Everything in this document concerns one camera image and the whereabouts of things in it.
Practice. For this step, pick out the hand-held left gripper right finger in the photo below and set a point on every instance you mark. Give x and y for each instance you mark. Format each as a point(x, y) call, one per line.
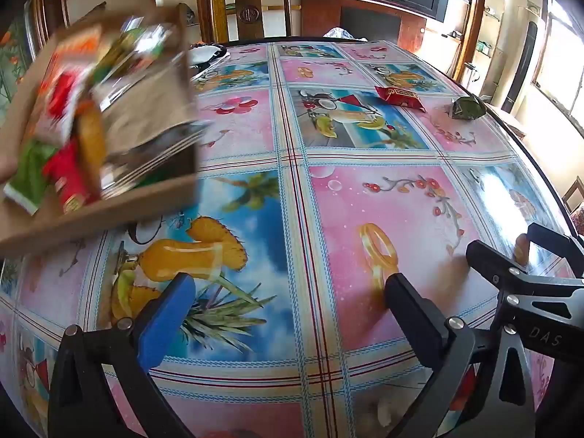
point(410, 310)

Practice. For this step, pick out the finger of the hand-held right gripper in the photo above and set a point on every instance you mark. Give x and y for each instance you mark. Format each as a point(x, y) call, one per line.
point(552, 246)
point(488, 260)

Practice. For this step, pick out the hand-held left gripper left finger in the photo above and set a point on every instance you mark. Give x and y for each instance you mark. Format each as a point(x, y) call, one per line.
point(166, 324)

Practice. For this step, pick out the cardboard box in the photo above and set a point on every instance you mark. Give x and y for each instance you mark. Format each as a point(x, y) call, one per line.
point(137, 212)

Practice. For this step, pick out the green snack packet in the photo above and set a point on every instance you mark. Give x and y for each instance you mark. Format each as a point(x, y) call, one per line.
point(467, 108)

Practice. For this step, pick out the red snack packet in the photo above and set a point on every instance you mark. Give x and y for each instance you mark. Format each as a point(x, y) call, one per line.
point(399, 97)

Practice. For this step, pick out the pile of mixed snack packets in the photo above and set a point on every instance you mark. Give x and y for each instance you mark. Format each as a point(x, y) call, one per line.
point(68, 91)

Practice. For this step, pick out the wooden display shelf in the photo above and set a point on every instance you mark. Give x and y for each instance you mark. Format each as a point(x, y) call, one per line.
point(483, 45)

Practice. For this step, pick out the white plastic bag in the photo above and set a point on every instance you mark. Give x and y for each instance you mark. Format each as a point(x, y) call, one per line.
point(340, 33)

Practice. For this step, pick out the black tray with items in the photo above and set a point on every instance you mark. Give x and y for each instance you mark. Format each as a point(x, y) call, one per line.
point(203, 54)

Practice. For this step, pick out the wooden television cabinet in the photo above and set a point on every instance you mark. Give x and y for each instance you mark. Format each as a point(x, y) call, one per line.
point(319, 18)

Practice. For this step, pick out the wooden chair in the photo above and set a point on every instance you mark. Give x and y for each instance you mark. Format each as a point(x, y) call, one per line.
point(248, 9)

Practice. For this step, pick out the flower wall poster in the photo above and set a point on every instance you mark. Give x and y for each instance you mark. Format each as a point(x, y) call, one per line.
point(11, 64)

